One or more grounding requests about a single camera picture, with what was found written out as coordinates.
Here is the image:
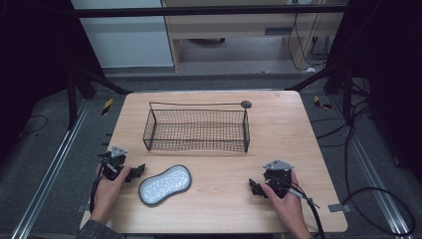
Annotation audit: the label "dark curtain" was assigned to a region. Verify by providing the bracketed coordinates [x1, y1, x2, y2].
[0, 0, 107, 167]
[326, 0, 422, 187]

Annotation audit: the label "person's right hand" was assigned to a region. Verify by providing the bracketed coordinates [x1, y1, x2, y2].
[260, 169, 314, 239]

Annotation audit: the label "black looped floor cable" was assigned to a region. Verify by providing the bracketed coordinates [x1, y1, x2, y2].
[340, 186, 418, 238]

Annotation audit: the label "hand-held gripper cable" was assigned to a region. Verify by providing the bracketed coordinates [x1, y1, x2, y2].
[265, 174, 327, 239]
[89, 158, 106, 214]

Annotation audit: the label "black wire mesh basket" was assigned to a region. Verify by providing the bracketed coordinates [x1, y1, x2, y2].
[141, 100, 254, 154]

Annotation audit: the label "thin black floor cable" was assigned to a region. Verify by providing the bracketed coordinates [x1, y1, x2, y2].
[19, 114, 50, 135]

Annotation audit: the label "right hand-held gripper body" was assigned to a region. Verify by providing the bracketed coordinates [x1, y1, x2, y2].
[262, 159, 296, 199]

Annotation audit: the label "black horizontal frame bar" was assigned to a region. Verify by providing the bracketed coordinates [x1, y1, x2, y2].
[70, 4, 350, 19]

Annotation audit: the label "black metal stand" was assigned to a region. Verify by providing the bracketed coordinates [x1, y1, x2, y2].
[65, 62, 134, 131]
[286, 61, 354, 121]

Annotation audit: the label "aluminium floor rail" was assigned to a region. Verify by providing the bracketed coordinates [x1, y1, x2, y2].
[9, 99, 92, 239]
[329, 95, 414, 239]

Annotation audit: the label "left hand-held gripper cable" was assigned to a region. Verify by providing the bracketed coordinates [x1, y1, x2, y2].
[89, 158, 106, 214]

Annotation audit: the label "wooden desk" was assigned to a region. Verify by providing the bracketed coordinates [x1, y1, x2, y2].
[160, 0, 350, 73]

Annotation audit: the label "person's left hand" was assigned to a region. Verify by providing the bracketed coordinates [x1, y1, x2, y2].
[90, 164, 132, 226]

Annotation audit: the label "black hanging desk cables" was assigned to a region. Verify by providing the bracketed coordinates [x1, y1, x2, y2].
[286, 12, 332, 73]

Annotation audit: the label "grey tape strip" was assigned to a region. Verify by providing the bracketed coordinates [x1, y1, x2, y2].
[326, 202, 352, 214]

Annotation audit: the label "white cabinet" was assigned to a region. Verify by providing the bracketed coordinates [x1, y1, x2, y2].
[70, 0, 175, 70]

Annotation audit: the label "right hand-held gripper cable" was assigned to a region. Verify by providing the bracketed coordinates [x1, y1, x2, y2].
[265, 174, 327, 239]

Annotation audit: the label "yellow black striped tape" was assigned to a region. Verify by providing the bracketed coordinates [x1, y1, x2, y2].
[313, 95, 333, 111]
[101, 97, 114, 117]

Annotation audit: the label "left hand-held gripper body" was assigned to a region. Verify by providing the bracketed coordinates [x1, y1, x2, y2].
[99, 145, 132, 182]

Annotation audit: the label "grey oval scrubbing pad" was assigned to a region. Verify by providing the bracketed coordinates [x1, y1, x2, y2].
[137, 164, 193, 207]

